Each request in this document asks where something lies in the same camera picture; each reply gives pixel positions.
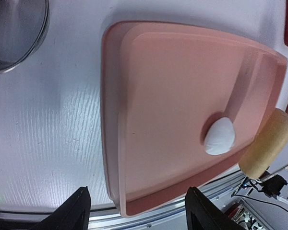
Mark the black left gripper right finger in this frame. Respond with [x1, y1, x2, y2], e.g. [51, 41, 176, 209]
[184, 187, 241, 230]

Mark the round steel cutter ring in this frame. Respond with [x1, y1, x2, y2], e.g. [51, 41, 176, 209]
[0, 0, 50, 76]

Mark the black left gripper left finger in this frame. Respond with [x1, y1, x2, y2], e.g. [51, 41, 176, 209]
[35, 187, 91, 230]

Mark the pink plastic tray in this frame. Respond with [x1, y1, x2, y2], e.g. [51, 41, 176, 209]
[101, 21, 288, 217]

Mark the wooden rolling pin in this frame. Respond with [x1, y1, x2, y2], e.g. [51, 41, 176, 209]
[238, 108, 288, 180]

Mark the white dough piece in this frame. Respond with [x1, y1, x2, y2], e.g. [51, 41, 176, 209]
[204, 117, 236, 156]

